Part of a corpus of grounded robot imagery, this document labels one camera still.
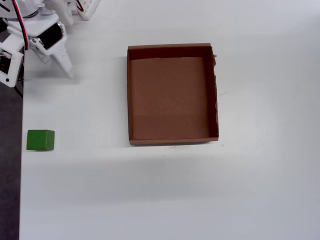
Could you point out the brown cardboard box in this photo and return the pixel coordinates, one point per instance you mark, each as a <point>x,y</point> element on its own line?
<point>170,100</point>

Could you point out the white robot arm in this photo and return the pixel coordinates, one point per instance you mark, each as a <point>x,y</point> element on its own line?
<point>37,6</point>

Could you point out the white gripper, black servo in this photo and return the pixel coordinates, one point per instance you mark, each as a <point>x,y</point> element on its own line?
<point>50,38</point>

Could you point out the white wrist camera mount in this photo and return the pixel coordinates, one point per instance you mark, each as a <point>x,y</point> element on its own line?
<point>10,62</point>

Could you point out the green cube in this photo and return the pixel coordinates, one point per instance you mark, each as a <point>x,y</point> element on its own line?
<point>40,140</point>

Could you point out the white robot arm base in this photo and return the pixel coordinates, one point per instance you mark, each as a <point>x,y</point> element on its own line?
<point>86,8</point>

